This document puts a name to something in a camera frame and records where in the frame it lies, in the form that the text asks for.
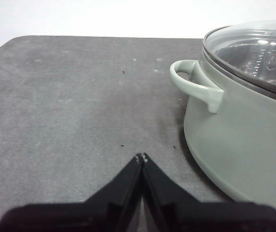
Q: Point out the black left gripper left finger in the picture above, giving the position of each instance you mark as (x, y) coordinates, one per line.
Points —
(79, 217)

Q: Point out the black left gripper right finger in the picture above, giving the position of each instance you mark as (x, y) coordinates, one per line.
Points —
(212, 217)

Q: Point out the glass lid with green knob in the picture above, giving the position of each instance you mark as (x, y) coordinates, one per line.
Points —
(249, 48)

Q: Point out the pale green electric steamer pot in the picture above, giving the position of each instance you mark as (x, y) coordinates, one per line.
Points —
(236, 125)

